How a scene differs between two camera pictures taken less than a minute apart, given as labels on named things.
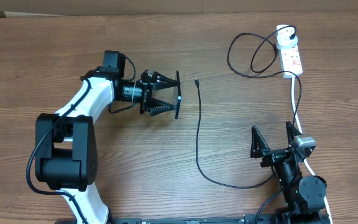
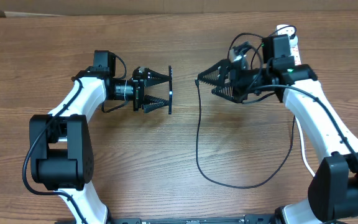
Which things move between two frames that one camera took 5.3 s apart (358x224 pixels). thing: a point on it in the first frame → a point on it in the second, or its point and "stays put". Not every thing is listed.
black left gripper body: x=139 y=91 stays put
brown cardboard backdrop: x=42 y=8 stays put
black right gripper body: x=286 y=172 → x=245 y=81
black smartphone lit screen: x=178 y=96 → x=170 y=90
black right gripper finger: x=291 y=132 → x=215 y=74
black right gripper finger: x=258 y=144 → x=228 y=92
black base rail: x=277 y=218 stays put
